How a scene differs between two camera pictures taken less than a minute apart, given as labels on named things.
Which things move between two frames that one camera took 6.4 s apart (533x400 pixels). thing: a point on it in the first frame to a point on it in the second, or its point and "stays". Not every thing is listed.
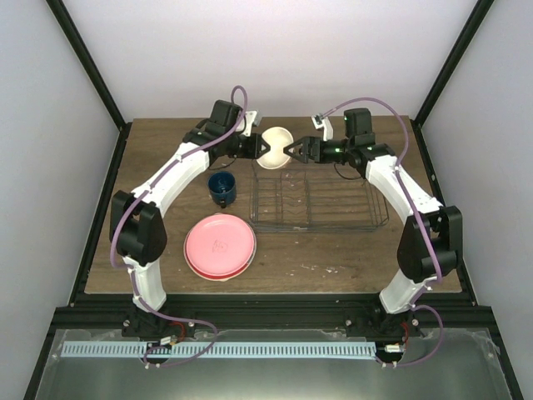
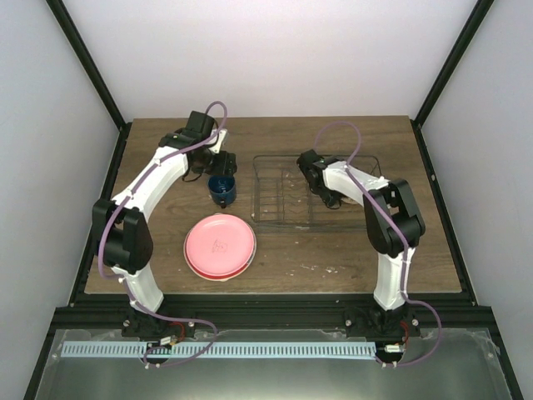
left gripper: [252, 152] to [225, 165]
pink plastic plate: [220, 244] stays
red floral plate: [224, 277] stays
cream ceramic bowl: [277, 138] to [347, 200]
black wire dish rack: [288, 201] stays
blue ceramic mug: [222, 187] stays
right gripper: [308, 144] to [330, 201]
